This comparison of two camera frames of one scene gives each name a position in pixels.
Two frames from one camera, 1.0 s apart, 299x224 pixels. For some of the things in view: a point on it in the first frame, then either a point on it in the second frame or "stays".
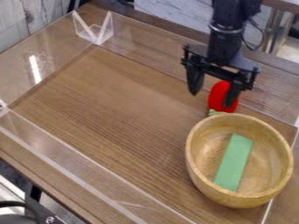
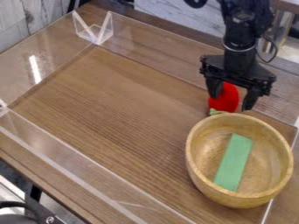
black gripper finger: [195, 78] -> [213, 85]
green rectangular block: [232, 164] stays
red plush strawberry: [217, 96] stays
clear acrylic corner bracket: [97, 34] stays
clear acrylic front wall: [125, 197] stays
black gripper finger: [232, 94] -> [249, 99]
